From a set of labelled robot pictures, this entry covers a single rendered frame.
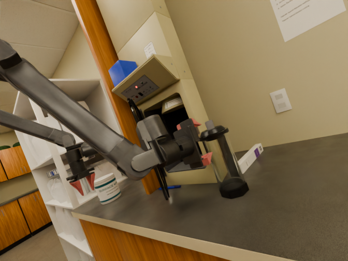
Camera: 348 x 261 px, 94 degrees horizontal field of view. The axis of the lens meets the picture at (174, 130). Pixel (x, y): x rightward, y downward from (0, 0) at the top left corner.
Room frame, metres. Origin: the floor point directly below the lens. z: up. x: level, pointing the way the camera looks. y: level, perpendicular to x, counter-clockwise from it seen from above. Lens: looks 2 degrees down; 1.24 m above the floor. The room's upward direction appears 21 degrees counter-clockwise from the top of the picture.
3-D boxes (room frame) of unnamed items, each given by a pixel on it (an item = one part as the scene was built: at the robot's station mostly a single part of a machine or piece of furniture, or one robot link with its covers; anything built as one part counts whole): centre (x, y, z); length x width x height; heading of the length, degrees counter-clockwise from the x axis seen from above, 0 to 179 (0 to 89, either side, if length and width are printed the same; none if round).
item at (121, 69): (0.80, 0.13, 1.55); 0.10 x 0.10 x 0.09; 50
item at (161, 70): (0.74, 0.06, 1.46); 0.32 x 0.11 x 0.10; 50
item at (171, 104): (0.85, -0.06, 1.34); 0.18 x 0.18 x 0.05
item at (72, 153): (0.73, 0.46, 1.27); 0.07 x 0.06 x 0.07; 120
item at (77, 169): (0.72, 0.46, 1.21); 0.10 x 0.07 x 0.07; 141
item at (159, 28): (0.88, -0.06, 1.32); 0.32 x 0.25 x 0.77; 50
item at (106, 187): (1.03, 0.53, 1.01); 0.13 x 0.13 x 0.15
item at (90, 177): (0.73, 0.46, 1.14); 0.07 x 0.07 x 0.09; 51
